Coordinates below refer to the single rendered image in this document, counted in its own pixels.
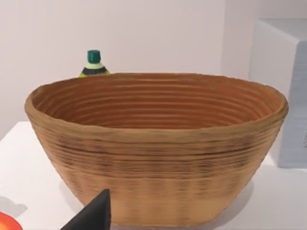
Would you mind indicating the green bottle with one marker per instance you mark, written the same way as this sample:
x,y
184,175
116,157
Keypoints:
x,y
93,64

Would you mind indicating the brown woven basket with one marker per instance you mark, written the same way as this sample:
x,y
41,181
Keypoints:
x,y
156,148

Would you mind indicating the red and yellow apple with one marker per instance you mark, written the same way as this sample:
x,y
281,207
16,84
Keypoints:
x,y
8,221

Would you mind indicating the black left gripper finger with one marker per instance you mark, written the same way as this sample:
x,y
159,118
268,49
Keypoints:
x,y
98,213

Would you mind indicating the white box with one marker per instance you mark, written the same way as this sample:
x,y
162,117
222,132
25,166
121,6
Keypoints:
x,y
290,95

